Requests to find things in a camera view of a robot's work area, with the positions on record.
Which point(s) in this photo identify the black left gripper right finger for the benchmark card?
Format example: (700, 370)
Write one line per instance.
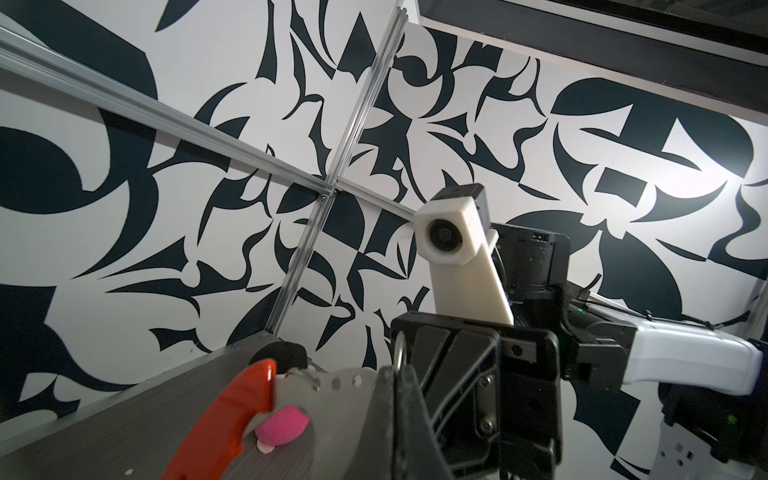
(417, 452)

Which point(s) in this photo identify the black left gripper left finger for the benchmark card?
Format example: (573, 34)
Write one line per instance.
(374, 455)

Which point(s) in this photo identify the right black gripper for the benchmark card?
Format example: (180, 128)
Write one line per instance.
(491, 391)

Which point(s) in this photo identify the red key tag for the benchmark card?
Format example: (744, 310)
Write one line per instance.
(217, 437)

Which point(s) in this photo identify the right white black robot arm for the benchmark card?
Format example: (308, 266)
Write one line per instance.
(712, 385)

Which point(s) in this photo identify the pink plush doll black hat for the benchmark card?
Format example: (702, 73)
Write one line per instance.
(287, 424)

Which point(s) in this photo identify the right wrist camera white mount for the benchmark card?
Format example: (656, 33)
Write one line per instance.
(454, 235)

